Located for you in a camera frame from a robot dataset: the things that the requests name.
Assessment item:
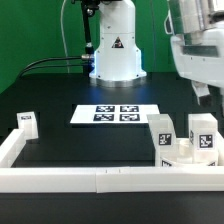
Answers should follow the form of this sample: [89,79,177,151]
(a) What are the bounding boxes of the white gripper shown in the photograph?
[170,28,224,106]

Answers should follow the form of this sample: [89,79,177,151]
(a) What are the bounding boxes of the white round stool seat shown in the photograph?
[155,137,221,168]

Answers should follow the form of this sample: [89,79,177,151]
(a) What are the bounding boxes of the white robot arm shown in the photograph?
[90,0,224,105]

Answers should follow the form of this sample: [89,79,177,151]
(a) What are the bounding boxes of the white marker sheet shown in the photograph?
[70,104,159,124]

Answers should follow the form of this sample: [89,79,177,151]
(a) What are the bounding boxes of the white U-shaped fence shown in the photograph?
[0,129,224,193]

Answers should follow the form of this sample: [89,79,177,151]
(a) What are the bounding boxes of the black cables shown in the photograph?
[19,54,96,78]

